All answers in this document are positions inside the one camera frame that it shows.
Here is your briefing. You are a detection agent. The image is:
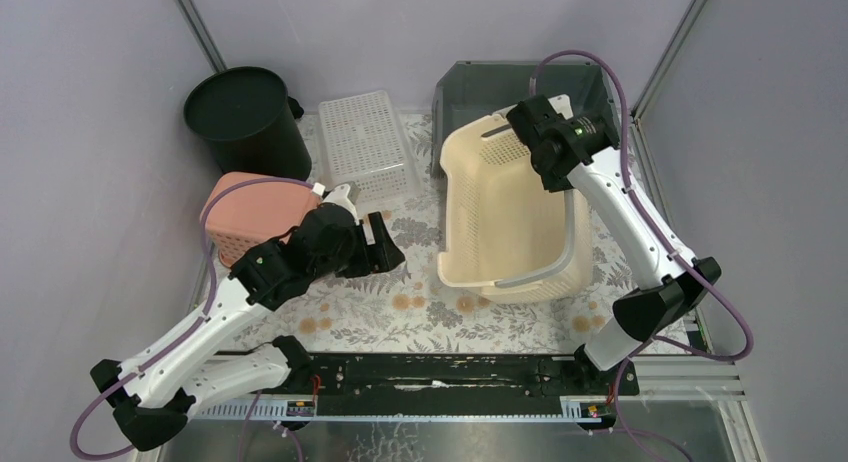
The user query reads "purple cable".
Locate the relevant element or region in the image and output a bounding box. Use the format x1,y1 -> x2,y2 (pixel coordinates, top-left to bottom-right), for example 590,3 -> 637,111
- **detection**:
69,176 -> 326,462
528,49 -> 757,462

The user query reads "pink perforated basket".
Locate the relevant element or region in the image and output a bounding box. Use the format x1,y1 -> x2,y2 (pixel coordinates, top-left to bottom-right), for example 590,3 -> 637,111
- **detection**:
204,172 -> 321,267

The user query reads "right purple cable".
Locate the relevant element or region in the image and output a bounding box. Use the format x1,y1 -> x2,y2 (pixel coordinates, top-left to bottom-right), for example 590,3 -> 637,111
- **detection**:
528,49 -> 757,462

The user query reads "cream plastic tub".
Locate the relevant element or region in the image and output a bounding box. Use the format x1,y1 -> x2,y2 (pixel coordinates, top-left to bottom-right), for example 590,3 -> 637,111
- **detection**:
437,114 -> 593,304

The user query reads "large black cylindrical container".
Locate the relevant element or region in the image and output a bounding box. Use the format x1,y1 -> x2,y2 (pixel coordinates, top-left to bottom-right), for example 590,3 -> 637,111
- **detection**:
183,66 -> 312,181

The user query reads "grey plastic crate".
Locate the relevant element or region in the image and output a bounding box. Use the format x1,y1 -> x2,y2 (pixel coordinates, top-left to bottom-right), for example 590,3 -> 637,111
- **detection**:
430,60 -> 620,179

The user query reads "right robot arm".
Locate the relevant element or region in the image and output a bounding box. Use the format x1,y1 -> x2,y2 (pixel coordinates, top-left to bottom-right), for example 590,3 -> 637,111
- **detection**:
506,96 -> 722,394

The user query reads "white perforated plastic basket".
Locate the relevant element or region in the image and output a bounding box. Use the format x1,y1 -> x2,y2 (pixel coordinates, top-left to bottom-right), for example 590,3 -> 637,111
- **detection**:
317,90 -> 420,207

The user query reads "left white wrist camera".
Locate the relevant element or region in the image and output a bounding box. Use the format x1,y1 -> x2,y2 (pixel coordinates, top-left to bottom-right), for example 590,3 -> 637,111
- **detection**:
312,182 -> 360,223

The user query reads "floral patterned table mat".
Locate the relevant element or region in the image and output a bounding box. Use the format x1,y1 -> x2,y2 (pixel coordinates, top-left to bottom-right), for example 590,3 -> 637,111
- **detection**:
223,114 -> 635,354

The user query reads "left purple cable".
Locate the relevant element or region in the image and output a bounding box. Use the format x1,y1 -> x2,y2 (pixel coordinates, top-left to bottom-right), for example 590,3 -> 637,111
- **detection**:
69,176 -> 326,462

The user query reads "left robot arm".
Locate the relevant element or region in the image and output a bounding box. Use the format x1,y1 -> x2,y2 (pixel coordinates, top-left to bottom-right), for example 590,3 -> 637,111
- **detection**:
90,203 -> 405,451

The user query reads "black mounting base rail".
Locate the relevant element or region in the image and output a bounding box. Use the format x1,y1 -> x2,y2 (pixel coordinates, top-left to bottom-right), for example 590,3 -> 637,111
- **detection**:
269,353 -> 639,417

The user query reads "black cloth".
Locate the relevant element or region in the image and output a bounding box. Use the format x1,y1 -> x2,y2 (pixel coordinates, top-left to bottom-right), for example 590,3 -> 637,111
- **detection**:
287,96 -> 305,120

